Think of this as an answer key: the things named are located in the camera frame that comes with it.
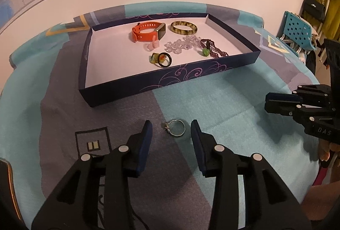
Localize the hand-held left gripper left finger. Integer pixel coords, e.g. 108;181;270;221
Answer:
31;120;153;230

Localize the clear crystal bead bracelet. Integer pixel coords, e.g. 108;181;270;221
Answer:
164;35;203;55

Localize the pink stone jewelry piece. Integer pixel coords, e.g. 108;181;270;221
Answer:
144;39;160;51

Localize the blue perforated plastic chair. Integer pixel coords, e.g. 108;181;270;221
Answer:
276;11;318;51

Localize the black handbag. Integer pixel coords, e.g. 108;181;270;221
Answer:
302;0;327;21

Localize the silver ring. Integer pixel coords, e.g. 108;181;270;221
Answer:
164;119;186;137

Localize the dark red bead bracelet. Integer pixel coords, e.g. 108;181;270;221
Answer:
199;38;229;58

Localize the orange smartwatch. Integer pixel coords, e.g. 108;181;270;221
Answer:
131;22;167;44

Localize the gold ring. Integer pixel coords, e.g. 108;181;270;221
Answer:
148;52;161;65

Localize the person's right forearm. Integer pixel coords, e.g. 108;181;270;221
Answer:
301;183;340;230

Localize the mottled green-brown bangle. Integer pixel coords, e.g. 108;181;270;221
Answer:
170;21;198;36

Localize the yellow-green hanging garment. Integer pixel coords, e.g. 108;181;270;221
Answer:
305;0;340;42

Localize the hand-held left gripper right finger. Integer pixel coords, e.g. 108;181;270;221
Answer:
190;119;312;230

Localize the navy box with white inside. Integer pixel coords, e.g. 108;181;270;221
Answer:
78;12;262;108

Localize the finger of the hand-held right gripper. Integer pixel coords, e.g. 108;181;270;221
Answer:
264;103;334;123
266;84;332;106

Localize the teal and grey patterned blanket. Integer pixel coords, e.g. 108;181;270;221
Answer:
0;2;322;230

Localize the smartphone with gold edge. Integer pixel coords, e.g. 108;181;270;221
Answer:
0;157;23;226

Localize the black ring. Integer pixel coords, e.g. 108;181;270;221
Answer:
158;52;173;68

